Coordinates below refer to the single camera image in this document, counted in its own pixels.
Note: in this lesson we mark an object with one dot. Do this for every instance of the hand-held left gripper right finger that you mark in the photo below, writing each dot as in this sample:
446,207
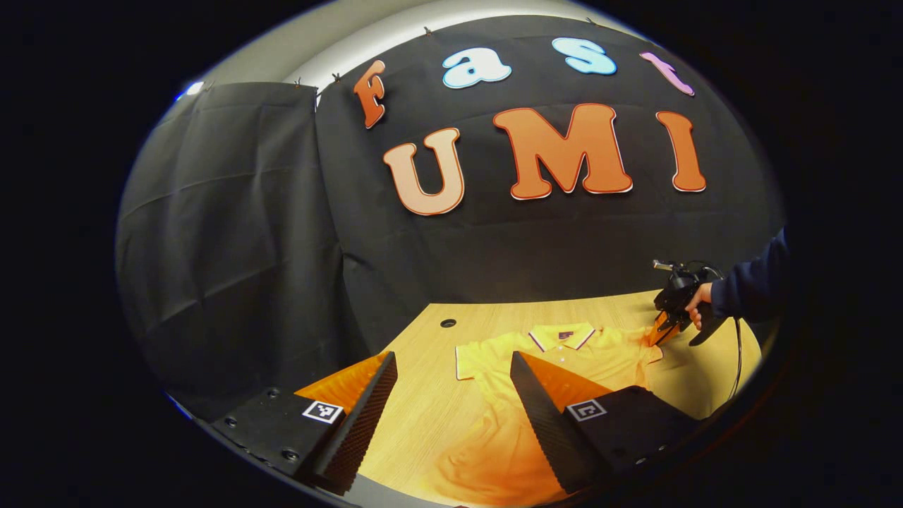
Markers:
540,430

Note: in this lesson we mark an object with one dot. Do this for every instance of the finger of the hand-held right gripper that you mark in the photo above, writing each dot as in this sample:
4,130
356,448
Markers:
663,328

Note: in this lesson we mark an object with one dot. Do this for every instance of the orange T-shirt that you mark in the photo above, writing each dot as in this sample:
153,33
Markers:
614,360

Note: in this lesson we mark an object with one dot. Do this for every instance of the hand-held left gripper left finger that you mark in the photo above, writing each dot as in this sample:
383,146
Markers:
360,423

